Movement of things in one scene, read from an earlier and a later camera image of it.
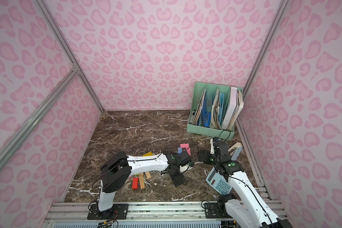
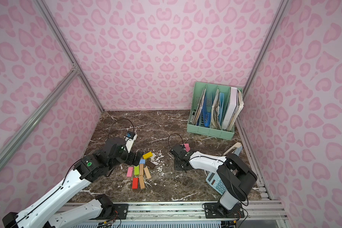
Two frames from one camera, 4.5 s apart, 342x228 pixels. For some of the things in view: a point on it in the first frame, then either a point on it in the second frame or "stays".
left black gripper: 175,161 -> 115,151
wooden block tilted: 148,175 stays
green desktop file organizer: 214,110 stays
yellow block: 148,154 stays
